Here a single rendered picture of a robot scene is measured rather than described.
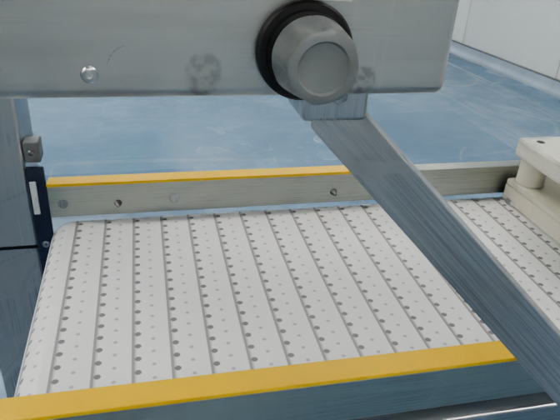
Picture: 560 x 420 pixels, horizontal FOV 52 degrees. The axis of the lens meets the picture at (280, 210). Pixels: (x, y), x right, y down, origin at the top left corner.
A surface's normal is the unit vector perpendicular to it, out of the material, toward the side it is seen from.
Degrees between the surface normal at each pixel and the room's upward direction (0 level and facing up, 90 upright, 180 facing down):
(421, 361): 0
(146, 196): 90
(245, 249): 0
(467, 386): 90
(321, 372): 0
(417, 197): 87
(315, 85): 90
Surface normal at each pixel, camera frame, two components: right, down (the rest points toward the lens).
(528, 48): -0.94, 0.11
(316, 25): -0.58, -0.57
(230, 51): 0.21, 0.47
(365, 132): -0.36, 0.38
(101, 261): 0.05, -0.88
